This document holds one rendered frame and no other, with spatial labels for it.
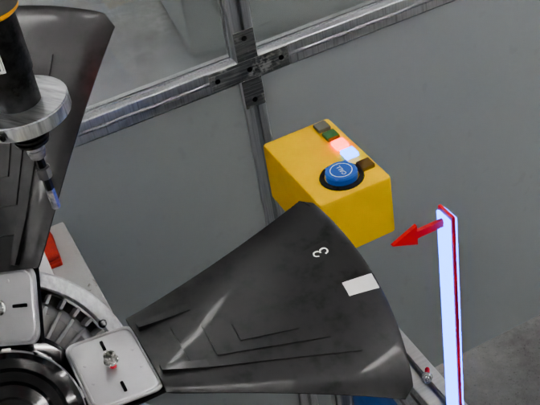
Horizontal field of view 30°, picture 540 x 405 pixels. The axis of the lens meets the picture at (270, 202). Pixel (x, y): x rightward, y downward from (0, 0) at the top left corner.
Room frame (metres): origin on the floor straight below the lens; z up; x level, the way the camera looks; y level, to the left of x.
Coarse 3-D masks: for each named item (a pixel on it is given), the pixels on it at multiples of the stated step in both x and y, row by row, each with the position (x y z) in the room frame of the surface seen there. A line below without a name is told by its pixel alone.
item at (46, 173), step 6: (36, 162) 0.62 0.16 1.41; (42, 162) 0.62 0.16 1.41; (36, 168) 0.62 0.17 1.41; (42, 168) 0.62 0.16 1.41; (48, 168) 0.62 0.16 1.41; (42, 174) 0.62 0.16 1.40; (48, 174) 0.62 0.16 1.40; (42, 180) 0.62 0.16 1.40; (48, 180) 0.62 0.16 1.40; (48, 186) 0.62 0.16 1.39; (48, 192) 0.62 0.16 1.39; (54, 192) 0.62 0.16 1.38; (48, 198) 0.62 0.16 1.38; (54, 198) 0.62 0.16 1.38; (54, 204) 0.62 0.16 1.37
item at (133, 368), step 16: (96, 336) 0.66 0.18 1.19; (112, 336) 0.66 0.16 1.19; (128, 336) 0.66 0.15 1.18; (80, 352) 0.64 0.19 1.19; (96, 352) 0.64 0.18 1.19; (128, 352) 0.64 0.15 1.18; (144, 352) 0.63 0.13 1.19; (80, 368) 0.62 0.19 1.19; (96, 368) 0.62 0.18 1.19; (128, 368) 0.62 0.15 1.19; (144, 368) 0.61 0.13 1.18; (80, 384) 0.60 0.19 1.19; (96, 384) 0.60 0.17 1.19; (112, 384) 0.60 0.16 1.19; (128, 384) 0.60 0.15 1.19; (144, 384) 0.60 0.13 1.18; (160, 384) 0.59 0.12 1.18; (96, 400) 0.58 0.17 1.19; (112, 400) 0.58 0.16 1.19; (128, 400) 0.58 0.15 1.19
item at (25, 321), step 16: (0, 272) 0.67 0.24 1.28; (16, 272) 0.66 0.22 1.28; (32, 272) 0.65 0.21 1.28; (0, 288) 0.66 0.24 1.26; (16, 288) 0.65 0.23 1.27; (32, 288) 0.64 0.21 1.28; (16, 304) 0.64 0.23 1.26; (32, 304) 0.63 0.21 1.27; (0, 320) 0.65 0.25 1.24; (16, 320) 0.63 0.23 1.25; (32, 320) 0.62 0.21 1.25; (0, 336) 0.64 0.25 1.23; (16, 336) 0.63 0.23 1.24; (32, 336) 0.61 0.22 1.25
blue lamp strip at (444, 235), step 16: (448, 224) 0.73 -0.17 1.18; (448, 240) 0.73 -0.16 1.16; (448, 256) 0.73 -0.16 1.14; (448, 272) 0.73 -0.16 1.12; (448, 288) 0.73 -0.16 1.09; (448, 304) 0.73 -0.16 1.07; (448, 320) 0.74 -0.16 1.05; (448, 336) 0.74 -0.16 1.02; (448, 352) 0.74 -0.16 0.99; (448, 368) 0.74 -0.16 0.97; (448, 384) 0.74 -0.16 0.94; (448, 400) 0.74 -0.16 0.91
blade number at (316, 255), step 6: (324, 240) 0.74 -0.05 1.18; (318, 246) 0.74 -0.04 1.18; (324, 246) 0.73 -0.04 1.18; (330, 246) 0.73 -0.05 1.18; (306, 252) 0.73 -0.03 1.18; (312, 252) 0.73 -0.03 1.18; (318, 252) 0.73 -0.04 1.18; (324, 252) 0.73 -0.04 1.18; (330, 252) 0.73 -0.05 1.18; (312, 258) 0.72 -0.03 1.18; (318, 258) 0.72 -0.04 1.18; (324, 258) 0.72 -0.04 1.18
